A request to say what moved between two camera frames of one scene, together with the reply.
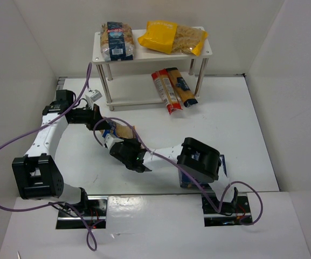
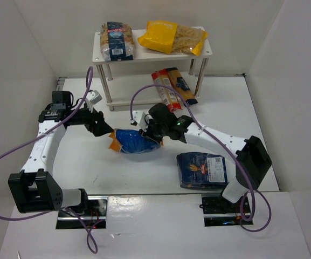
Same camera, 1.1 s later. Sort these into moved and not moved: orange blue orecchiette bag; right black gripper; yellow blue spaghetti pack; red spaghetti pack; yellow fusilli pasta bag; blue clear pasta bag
Moved: right black gripper; orange blue orecchiette bag
Not moved: red spaghetti pack; yellow blue spaghetti pack; yellow fusilli pasta bag; blue clear pasta bag
